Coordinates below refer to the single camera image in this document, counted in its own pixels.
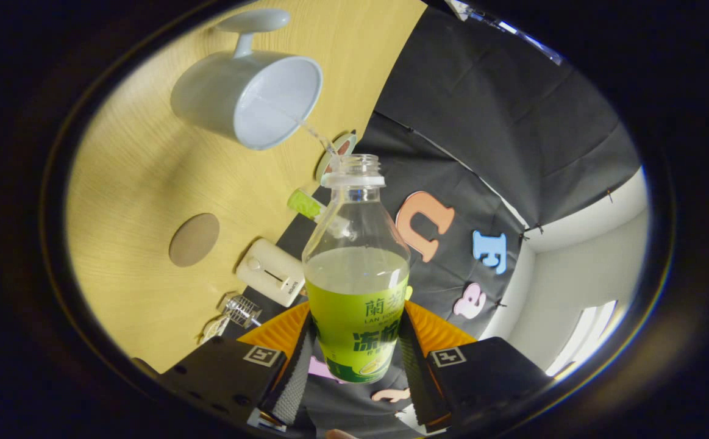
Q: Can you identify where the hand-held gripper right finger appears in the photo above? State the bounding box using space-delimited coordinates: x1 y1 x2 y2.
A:
398 300 554 435

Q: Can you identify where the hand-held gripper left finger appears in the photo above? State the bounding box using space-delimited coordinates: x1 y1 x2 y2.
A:
159 302 317 430

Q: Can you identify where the clear juice bottle green label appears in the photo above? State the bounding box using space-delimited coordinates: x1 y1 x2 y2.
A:
301 154 412 384

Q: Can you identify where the round brown coaster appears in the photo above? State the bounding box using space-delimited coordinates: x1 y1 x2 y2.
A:
168 213 221 268

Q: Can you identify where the white cup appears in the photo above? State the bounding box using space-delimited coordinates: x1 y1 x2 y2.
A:
170 9 324 151

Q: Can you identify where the white toaster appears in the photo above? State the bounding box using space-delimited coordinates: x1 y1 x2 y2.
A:
235 238 306 308

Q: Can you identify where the ceiling light panel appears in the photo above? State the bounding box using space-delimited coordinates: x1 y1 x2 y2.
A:
546 299 618 377

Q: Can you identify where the pale green plate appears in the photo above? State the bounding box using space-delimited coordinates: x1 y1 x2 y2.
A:
316 131 358 180

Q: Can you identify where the wooden table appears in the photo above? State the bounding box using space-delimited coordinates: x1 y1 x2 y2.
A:
65 0 428 374

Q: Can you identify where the metal wire holder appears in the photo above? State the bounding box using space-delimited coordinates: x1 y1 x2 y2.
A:
220 294 263 330

